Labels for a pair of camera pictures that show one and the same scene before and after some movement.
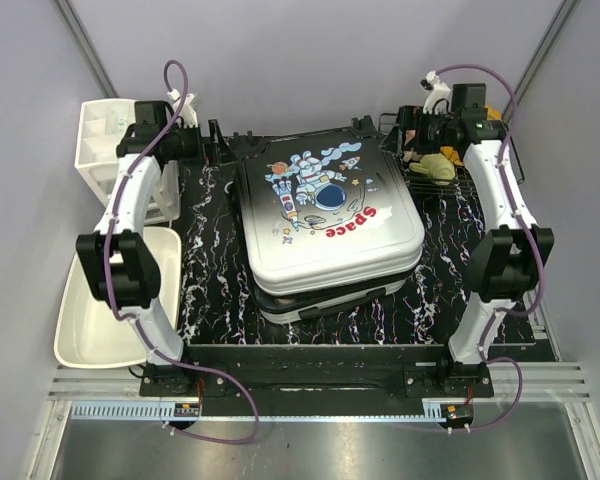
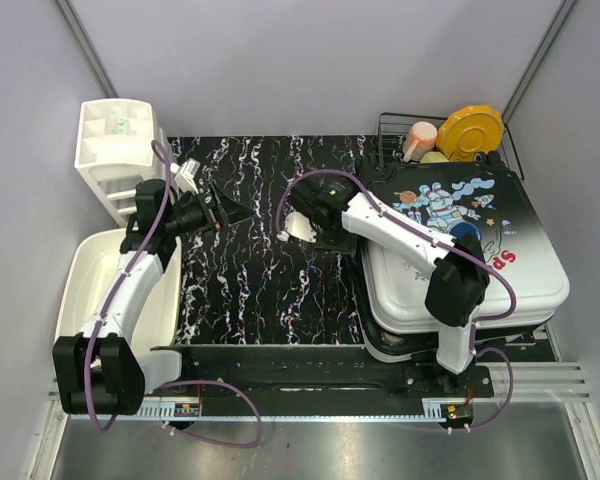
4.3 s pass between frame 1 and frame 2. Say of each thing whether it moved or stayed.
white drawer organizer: stayed
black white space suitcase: moved
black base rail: stayed
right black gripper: moved
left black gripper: moved
